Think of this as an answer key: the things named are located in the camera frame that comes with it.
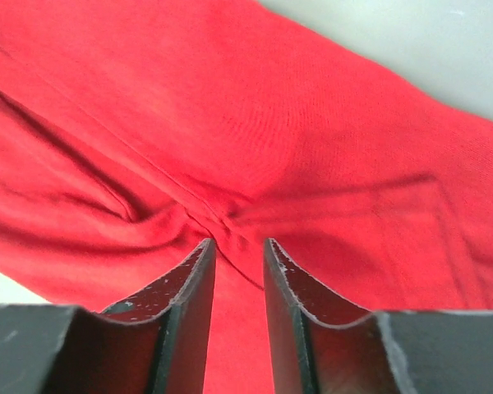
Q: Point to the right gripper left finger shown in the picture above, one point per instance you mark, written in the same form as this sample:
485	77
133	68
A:
154	341

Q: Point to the red t shirt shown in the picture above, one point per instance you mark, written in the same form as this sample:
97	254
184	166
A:
132	130

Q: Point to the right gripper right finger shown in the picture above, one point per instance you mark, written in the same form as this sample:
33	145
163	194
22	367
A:
320	342

